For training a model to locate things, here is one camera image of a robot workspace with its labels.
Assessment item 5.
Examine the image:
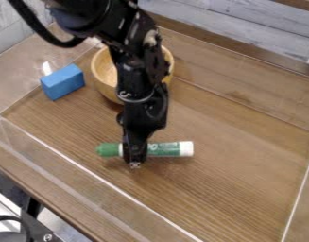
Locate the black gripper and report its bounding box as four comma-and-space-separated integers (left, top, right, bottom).
114, 83, 169, 170

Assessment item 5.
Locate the green Expo marker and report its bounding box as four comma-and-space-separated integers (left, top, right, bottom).
96, 141, 194, 158

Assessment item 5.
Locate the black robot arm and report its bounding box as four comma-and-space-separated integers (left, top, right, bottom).
6, 0, 170, 167

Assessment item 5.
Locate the brown wooden bowl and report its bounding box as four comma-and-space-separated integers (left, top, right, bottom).
90, 46, 174, 105

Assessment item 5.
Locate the blue rectangular block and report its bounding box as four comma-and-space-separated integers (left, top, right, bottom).
40, 63, 84, 101

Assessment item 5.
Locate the clear acrylic front wall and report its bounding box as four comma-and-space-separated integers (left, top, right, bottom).
0, 115, 202, 242

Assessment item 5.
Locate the clear acrylic wall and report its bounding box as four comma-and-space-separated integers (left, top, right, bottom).
0, 115, 202, 242
0, 21, 98, 112

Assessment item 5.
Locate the clear acrylic left wall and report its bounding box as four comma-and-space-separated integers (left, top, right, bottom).
0, 21, 98, 112

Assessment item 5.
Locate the black metal table frame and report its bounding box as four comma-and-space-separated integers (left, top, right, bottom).
0, 172, 64, 242

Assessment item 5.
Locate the black cable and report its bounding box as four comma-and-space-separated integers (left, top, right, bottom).
0, 215, 36, 242

